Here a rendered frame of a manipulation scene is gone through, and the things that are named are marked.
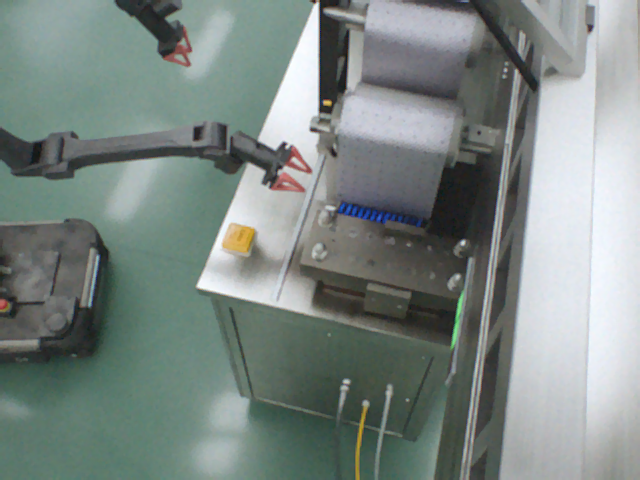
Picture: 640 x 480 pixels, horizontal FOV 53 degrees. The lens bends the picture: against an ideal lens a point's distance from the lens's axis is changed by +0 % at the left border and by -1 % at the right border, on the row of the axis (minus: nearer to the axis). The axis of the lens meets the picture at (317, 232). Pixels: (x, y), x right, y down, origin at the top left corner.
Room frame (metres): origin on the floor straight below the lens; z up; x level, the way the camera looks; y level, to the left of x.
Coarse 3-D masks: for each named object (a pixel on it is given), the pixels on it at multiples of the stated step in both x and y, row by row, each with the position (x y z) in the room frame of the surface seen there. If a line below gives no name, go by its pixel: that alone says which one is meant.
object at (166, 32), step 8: (160, 24) 1.41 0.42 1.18; (168, 24) 1.43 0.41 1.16; (176, 24) 1.46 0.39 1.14; (152, 32) 1.40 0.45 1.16; (160, 32) 1.40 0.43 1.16; (168, 32) 1.41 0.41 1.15; (176, 32) 1.42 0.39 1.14; (160, 40) 1.40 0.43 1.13; (168, 40) 1.40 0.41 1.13; (176, 40) 1.39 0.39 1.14; (160, 48) 1.39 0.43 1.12; (168, 48) 1.38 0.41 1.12
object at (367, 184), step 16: (352, 160) 0.92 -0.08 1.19; (336, 176) 0.93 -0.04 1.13; (352, 176) 0.92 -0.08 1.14; (368, 176) 0.91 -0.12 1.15; (384, 176) 0.90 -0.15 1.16; (400, 176) 0.89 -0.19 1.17; (416, 176) 0.88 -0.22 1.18; (432, 176) 0.88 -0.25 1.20; (336, 192) 0.93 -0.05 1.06; (352, 192) 0.92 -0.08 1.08; (368, 192) 0.91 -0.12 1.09; (384, 192) 0.90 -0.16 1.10; (400, 192) 0.89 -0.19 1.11; (416, 192) 0.88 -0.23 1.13; (432, 192) 0.87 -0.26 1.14; (384, 208) 0.90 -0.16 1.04; (400, 208) 0.89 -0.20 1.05; (416, 208) 0.88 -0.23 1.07; (432, 208) 0.87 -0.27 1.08
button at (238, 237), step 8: (232, 224) 0.93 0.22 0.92; (240, 224) 0.93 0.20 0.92; (232, 232) 0.91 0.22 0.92; (240, 232) 0.91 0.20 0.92; (248, 232) 0.91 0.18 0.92; (224, 240) 0.88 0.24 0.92; (232, 240) 0.88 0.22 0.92; (240, 240) 0.88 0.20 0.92; (248, 240) 0.88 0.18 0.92; (232, 248) 0.86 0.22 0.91; (240, 248) 0.86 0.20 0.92; (248, 248) 0.87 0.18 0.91
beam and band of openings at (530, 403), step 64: (512, 128) 0.78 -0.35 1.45; (576, 128) 0.60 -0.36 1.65; (512, 192) 0.63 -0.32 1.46; (576, 192) 0.49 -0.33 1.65; (512, 256) 0.43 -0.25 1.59; (576, 256) 0.39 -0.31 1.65; (512, 320) 0.32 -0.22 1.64; (576, 320) 0.31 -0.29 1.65; (512, 384) 0.24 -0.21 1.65; (576, 384) 0.23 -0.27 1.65; (512, 448) 0.17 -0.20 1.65; (576, 448) 0.17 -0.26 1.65
